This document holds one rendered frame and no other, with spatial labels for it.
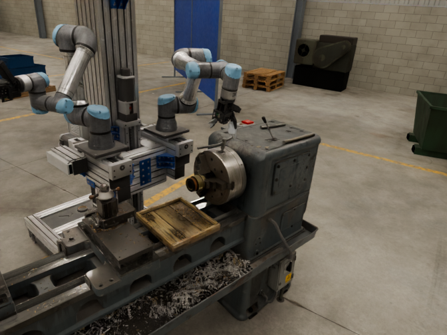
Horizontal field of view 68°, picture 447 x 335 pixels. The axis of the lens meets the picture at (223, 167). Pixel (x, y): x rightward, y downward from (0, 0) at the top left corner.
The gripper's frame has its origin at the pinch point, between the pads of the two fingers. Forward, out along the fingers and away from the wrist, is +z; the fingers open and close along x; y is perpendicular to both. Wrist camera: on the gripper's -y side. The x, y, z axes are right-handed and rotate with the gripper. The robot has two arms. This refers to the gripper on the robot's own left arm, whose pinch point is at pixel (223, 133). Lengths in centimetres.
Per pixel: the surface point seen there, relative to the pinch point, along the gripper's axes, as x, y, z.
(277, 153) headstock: 22.9, -22.3, 9.1
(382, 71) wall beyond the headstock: -86, -1002, 133
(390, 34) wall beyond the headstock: -108, -1006, 30
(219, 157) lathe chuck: 2.2, 1.8, 12.8
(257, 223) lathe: 28, -13, 51
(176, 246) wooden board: 11, 40, 43
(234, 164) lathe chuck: 9.1, -2.8, 15.3
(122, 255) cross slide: 3, 66, 36
